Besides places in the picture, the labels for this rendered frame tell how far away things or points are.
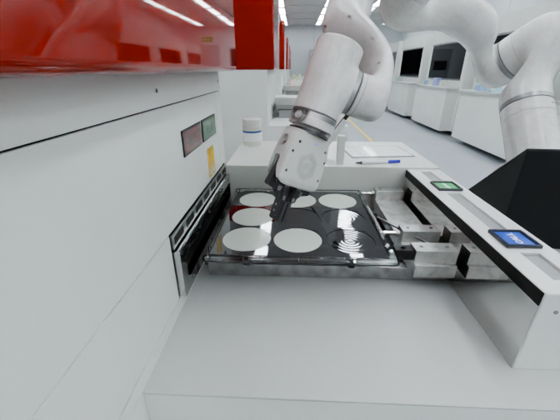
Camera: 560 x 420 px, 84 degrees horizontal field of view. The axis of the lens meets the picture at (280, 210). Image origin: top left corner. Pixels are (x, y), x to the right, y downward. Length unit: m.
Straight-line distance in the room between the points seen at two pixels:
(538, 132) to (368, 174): 0.41
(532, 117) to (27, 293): 1.03
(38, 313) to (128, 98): 0.25
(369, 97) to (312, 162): 0.14
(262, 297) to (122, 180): 0.35
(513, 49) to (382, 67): 0.58
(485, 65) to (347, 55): 0.62
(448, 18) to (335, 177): 0.48
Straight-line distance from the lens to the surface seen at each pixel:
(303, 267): 0.67
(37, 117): 0.32
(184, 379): 0.52
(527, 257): 0.63
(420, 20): 1.00
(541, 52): 1.10
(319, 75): 0.57
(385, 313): 0.62
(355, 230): 0.71
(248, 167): 0.93
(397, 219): 0.84
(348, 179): 0.95
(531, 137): 1.00
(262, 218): 0.74
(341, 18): 0.68
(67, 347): 0.36
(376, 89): 0.59
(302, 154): 0.55
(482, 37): 1.06
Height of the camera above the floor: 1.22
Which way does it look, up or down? 24 degrees down
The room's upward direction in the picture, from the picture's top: straight up
